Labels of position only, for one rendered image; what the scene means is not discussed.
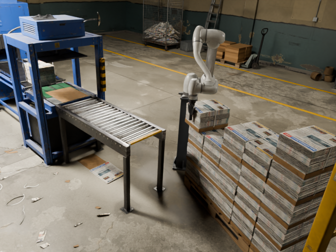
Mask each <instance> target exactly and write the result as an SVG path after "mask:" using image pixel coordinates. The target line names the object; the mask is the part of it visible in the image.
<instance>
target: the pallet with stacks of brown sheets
mask: <svg viewBox="0 0 336 252"><path fill-rule="evenodd" d="M252 48H253V46H252V45H247V44H242V43H236V42H232V41H227V40H225V41H224V43H222V44H220V45H219V47H218V48H217V53H216V59H219V60H220V62H219V61H215V63H219V64H223V65H227V66H231V67H235V68H241V64H246V62H247V61H248V59H249V57H250V56H251V52H252ZM226 61H227V62H231V63H235V65H231V64H227V63H226Z"/></svg>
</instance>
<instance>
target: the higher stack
mask: <svg viewBox="0 0 336 252"><path fill-rule="evenodd" d="M274 154H275V155H276V156H277V157H279V158H280V159H282V160H283V161H285V162H286V163H288V164H289V165H291V166H292V167H294V168H295V169H297V170H298V171H300V172H302V173H303V174H305V175H307V174H310V173H313V172H316V171H318V170H321V169H323V170H324V168H327V167H331V166H333V165H335V163H336V135H334V134H332V133H330V132H328V131H326V130H324V129H322V128H319V127H317V126H315V125H312V126H307V127H303V128H300V129H298V128H296V129H295V130H290V131H285V132H281V133H280V134H279V137H278V142H277V147H276V150H275V153H274ZM332 171H333V170H330V171H327V172H324V173H322V174H319V175H316V176H313V177H310V178H307V179H305V180H303V179H302V178H300V177H299V176H297V175H296V174H294V173H293V172H291V171H290V170H288V169H287V168H285V167H284V166H282V165H281V164H279V163H278V162H276V161H275V160H272V163H271V167H270V171H269V178H268V180H269V181H270V182H272V183H273V184H274V185H275V186H277V187H278V188H279V189H280V190H282V191H283V192H284V193H286V194H287V195H288V196H289V197H291V198H292V199H293V200H295V201H296V202H297V201H300V200H303V199H305V198H308V197H310V196H312V195H313V196H315V194H318V193H320V192H323V191H325V190H326V187H327V185H328V182H329V179H330V177H331V174H332ZM322 198H323V195H321V196H319V197H316V198H314V199H311V200H309V201H307V202H304V203H302V204H299V205H297V206H294V205H293V204H291V203H290V202H289V201H288V200H286V199H285V198H284V197H283V196H281V195H280V194H279V193H278V192H276V191H275V190H274V189H272V188H271V187H270V186H269V185H267V184H266V185H265V191H264V195H263V197H262V203H263V204H264V205H265V206H266V207H267V208H269V209H270V210H271V211H272V212H273V213H274V214H276V215H277V216H278V217H279V218H280V219H281V220H282V221H284V222H285V223H286V224H287V225H288V226H290V225H292V224H294V223H296V222H298V221H301V220H303V219H306V218H307V217H309V216H312V215H314V214H316V213H317V212H318V209H319V206H320V204H321V201H322ZM257 217H258V219H257V224H258V225H259V226H260V227H261V228H262V229H263V230H264V231H265V232H266V233H267V234H268V235H269V236H270V237H271V238H272V239H273V240H274V241H275V242H276V243H277V244H278V245H279V246H280V247H281V248H282V247H284V246H286V245H288V244H290V243H292V242H294V241H296V240H299V239H301V238H303V237H305V236H307V235H309V233H310V230H311V228H312V225H313V222H314V220H315V217H314V218H312V219H309V220H307V221H305V222H303V223H301V224H299V225H297V226H294V227H292V228H290V229H288V230H287V229H286V228H284V227H283V226H282V225H281V224H280V223H279V222H278V221H277V220H275V219H274V218H273V217H272V216H271V215H270V214H269V213H268V212H266V211H265V210H264V209H263V208H262V207H260V209H259V213H258V216H257ZM253 235H254V236H253V237H252V241H251V243H252V244H253V245H254V246H255V247H256V248H257V249H258V250H259V251H260V252H303V249H304V247H305V244H306V241H307V239H305V240H303V241H300V242H298V243H296V244H294V245H292V246H290V247H288V248H286V249H284V250H281V251H279V250H278V249H277V248H276V247H275V246H274V245H273V244H272V243H271V242H270V241H269V240H268V239H267V238H266V237H265V236H264V235H263V234H262V233H261V232H260V231H259V230H258V229H257V228H255V230H254V234H253Z"/></svg>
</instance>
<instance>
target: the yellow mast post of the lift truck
mask: <svg viewBox="0 0 336 252"><path fill-rule="evenodd" d="M335 228H336V162H335V165H334V168H333V170H332V173H331V176H330V178H329V181H328V184H327V187H326V189H325V192H324V195H323V197H322V200H321V203H320V205H319V208H318V211H317V213H316V216H315V219H314V222H313V224H312V227H311V230H310V232H309V235H308V238H307V240H306V243H305V246H304V248H303V251H302V252H326V250H327V247H328V245H329V243H330V240H331V238H332V235H333V233H334V231H335Z"/></svg>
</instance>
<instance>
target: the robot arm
mask: <svg viewBox="0 0 336 252"><path fill-rule="evenodd" d="M224 41H225V33H224V32H223V31H221V30H217V29H204V27H203V26H200V25H199V26H197V27H196V28H195V30H194V33H193V38H192V44H193V54H194V58H195V60H196V62H197V63H198V65H199V66H200V68H201V69H202V70H203V72H204V74H203V75H202V77H201V78H199V77H198V75H197V74H195V73H188V74H187V75H186V77H185V79H184V83H183V92H179V93H178V94H179V95H182V96H181V97H182V98H188V99H189V100H188V102H189V103H188V112H189V120H190V121H191V120H192V117H193V115H194V113H195V109H196V107H195V103H196V99H197V95H198V94H205V95H213V94H216V93H217V92H218V88H219V87H218V85H219V83H218V81H217V79H215V76H214V75H213V74H214V68H215V61H216V56H217V49H218V47H219V45H220V44H222V43H224ZM203 43H207V46H208V48H207V56H206V63H204V61H203V60H202V58H201V55H200V52H201V48H202V45H203Z"/></svg>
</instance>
